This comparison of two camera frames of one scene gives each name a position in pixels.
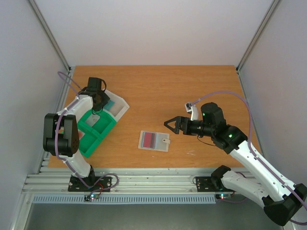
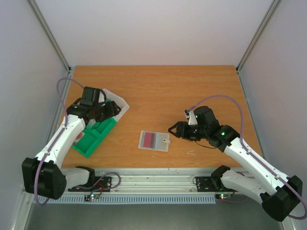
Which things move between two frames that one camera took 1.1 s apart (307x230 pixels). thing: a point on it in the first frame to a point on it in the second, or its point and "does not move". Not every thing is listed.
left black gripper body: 103,100 to 106,114
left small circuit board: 88,197 does not move
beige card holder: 155,141 does not move
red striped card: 148,141 does not move
